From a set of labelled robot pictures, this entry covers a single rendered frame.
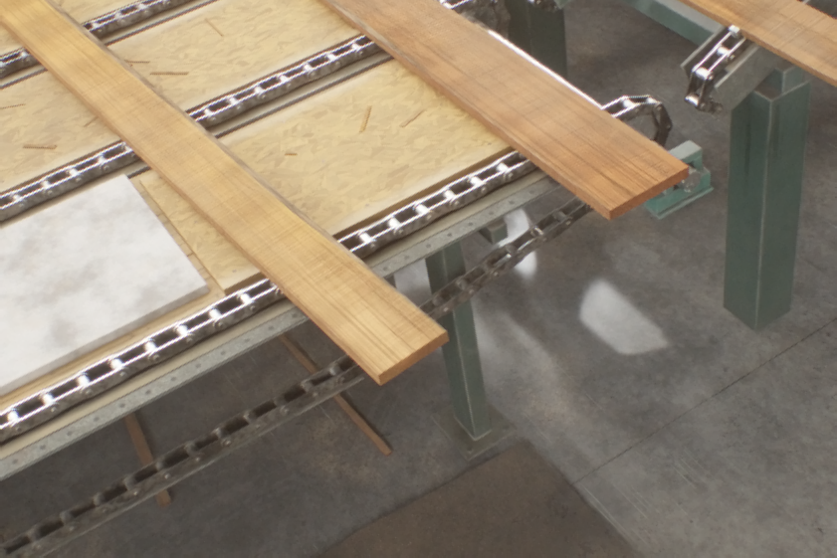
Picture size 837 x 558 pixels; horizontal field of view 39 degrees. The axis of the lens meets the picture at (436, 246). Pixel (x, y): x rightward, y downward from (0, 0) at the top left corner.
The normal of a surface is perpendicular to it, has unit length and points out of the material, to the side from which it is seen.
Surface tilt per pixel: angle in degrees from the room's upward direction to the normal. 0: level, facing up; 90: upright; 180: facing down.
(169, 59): 0
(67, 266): 0
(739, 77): 90
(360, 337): 0
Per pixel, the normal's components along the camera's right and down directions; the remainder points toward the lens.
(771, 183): 0.53, 0.51
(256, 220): -0.13, -0.74
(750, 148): -0.84, 0.44
